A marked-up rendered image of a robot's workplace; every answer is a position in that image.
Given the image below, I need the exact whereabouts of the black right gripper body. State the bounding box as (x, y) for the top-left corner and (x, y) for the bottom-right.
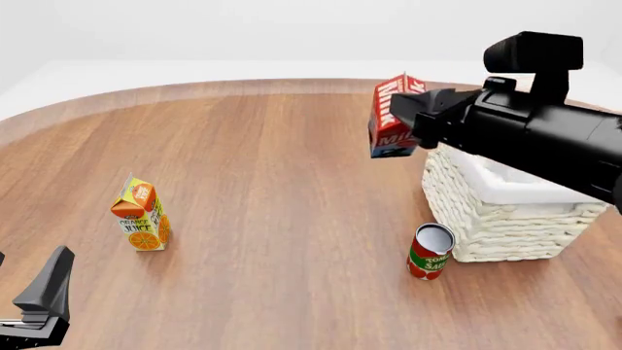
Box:
(411, 88), (487, 151)

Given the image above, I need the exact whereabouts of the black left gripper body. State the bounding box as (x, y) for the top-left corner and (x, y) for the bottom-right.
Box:
(0, 308), (71, 350)

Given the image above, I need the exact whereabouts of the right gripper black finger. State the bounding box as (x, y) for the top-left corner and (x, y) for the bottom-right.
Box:
(390, 87), (468, 127)

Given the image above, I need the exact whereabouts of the red and white milk carton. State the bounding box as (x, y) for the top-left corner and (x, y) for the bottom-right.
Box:
(366, 71), (428, 159)

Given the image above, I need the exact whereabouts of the white woven basket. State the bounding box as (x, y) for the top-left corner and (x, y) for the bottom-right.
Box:
(421, 144), (610, 264)

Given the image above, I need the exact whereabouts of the orange juice carton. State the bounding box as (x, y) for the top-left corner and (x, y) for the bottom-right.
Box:
(110, 172), (173, 253)

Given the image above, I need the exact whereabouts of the tomato sauce can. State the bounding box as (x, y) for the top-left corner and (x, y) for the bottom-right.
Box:
(406, 222), (457, 282)

